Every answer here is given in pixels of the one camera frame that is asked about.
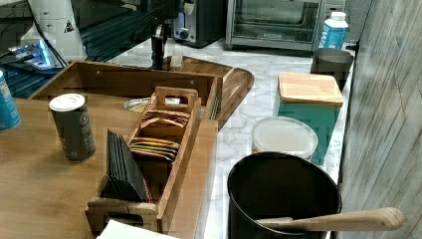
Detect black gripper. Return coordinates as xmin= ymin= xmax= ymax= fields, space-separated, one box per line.
xmin=151 ymin=20 xmax=170 ymax=70

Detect wooden drawer with black handle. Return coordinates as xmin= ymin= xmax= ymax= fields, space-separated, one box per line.
xmin=30 ymin=61 xmax=222 ymax=120

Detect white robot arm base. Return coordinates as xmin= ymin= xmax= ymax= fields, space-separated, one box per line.
xmin=21 ymin=0 xmax=87 ymax=69

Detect black silver toaster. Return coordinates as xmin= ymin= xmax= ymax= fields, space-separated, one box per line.
xmin=171 ymin=0 xmax=227 ymax=48

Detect brown tea bag packets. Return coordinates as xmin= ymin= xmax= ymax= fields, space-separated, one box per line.
xmin=141 ymin=110 xmax=190 ymax=127

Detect stainless toaster oven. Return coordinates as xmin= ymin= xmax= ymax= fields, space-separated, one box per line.
xmin=225 ymin=0 xmax=345 ymax=52

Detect wooden base tray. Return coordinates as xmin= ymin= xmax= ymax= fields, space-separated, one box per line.
xmin=181 ymin=56 xmax=255 ymax=128

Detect colourful tea bag packets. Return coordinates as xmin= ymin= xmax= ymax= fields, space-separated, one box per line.
xmin=128 ymin=137 xmax=180 ymax=161

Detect dark grey cylindrical can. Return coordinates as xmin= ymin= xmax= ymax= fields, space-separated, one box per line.
xmin=49 ymin=94 xmax=96 ymax=162

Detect black tea bag packets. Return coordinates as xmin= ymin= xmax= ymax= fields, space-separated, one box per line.
xmin=103 ymin=130 xmax=150 ymax=202

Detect wooden tea bag caddy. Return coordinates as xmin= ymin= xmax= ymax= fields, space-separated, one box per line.
xmin=86 ymin=87 xmax=201 ymax=236

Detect clear plastic lidded container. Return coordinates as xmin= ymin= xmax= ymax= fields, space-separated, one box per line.
xmin=251 ymin=117 xmax=318 ymax=160

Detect teal canister with wooden lid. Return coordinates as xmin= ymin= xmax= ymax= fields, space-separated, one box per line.
xmin=276 ymin=72 xmax=343 ymax=165

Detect blue can at left edge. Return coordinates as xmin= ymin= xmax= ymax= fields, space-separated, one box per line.
xmin=0 ymin=72 xmax=21 ymax=131

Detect blue white plastic bottle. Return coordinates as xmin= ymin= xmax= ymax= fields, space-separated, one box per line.
xmin=318 ymin=11 xmax=348 ymax=49

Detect dark grey metal cup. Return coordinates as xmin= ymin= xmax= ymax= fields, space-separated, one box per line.
xmin=311 ymin=48 xmax=353 ymax=91

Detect black bucket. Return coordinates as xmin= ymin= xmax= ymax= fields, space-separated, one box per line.
xmin=227 ymin=152 xmax=342 ymax=239

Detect white paper corner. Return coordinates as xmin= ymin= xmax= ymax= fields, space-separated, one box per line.
xmin=96 ymin=220 xmax=178 ymax=239

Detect wooden spoon handle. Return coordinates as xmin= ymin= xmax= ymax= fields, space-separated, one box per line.
xmin=257 ymin=207 xmax=405 ymax=231

